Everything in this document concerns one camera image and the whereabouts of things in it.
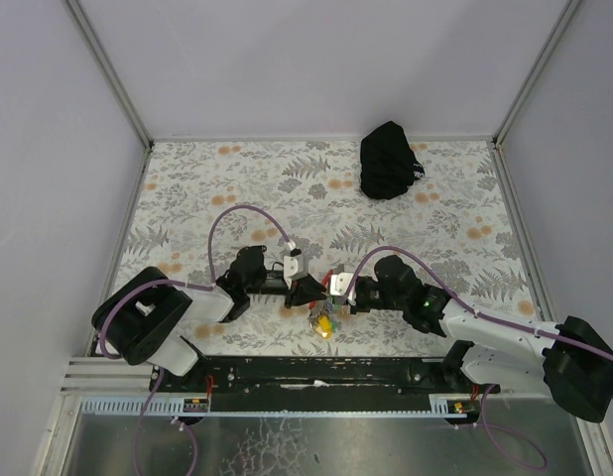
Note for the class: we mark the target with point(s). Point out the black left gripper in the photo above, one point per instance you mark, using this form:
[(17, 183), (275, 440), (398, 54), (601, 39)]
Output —
[(292, 289)]

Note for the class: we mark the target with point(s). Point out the red-handled metal key organizer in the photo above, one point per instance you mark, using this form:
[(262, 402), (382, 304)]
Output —
[(316, 306)]

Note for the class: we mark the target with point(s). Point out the green key tag with key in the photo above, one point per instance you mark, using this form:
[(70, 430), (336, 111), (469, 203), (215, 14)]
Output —
[(334, 324)]

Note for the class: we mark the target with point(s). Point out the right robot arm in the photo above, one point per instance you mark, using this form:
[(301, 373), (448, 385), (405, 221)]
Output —
[(568, 362)]

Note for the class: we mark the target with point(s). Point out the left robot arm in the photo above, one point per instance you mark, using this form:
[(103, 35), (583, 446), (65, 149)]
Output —
[(139, 323)]

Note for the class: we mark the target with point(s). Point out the black folded cloth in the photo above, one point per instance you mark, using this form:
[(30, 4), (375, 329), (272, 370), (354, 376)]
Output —
[(389, 166)]

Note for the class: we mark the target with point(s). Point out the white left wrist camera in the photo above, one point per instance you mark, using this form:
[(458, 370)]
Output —
[(294, 265)]

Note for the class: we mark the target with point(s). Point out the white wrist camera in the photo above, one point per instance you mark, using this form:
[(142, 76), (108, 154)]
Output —
[(294, 265), (341, 288)]

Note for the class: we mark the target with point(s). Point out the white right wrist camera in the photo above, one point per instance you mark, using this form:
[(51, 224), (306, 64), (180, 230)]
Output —
[(341, 288)]

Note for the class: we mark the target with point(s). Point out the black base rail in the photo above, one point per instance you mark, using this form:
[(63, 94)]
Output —
[(348, 378)]

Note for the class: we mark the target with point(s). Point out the white slotted cable duct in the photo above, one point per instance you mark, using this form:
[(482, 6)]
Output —
[(402, 406)]

